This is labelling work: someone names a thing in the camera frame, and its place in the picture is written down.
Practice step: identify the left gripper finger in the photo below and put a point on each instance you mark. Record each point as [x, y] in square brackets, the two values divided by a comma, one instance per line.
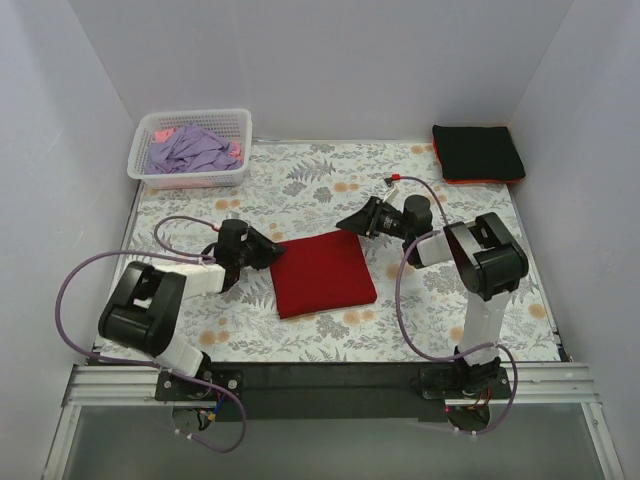
[260, 261]
[266, 248]

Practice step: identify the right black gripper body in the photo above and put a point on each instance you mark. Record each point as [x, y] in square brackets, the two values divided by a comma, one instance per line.
[372, 220]

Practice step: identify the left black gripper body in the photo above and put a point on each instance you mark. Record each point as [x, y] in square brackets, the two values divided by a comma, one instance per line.
[255, 245]

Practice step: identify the red t shirt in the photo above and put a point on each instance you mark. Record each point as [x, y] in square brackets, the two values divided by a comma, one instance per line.
[321, 273]

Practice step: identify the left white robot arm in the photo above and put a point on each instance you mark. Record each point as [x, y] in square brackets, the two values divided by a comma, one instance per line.
[143, 310]

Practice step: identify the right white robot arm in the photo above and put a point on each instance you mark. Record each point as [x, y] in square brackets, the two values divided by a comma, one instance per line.
[489, 262]

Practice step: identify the floral patterned table mat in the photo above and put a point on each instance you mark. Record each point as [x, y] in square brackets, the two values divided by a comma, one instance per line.
[297, 190]

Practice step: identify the folded black t shirt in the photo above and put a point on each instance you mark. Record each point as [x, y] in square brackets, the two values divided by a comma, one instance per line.
[497, 134]

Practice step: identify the purple t shirt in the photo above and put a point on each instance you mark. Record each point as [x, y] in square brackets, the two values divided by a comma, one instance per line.
[193, 149]

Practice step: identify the white plastic laundry basket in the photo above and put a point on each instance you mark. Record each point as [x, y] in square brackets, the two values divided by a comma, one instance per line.
[232, 124]

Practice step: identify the pink t shirt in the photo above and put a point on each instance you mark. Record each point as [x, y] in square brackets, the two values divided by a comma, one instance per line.
[163, 135]

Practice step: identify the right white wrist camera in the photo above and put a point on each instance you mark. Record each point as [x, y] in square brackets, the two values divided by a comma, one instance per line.
[391, 184]

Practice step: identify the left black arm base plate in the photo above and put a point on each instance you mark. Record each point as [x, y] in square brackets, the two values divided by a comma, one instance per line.
[171, 388]

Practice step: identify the aluminium frame rail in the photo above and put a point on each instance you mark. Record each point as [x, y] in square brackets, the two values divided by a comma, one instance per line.
[111, 385]

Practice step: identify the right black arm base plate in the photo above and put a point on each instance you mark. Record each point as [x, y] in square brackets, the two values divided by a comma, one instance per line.
[466, 392]

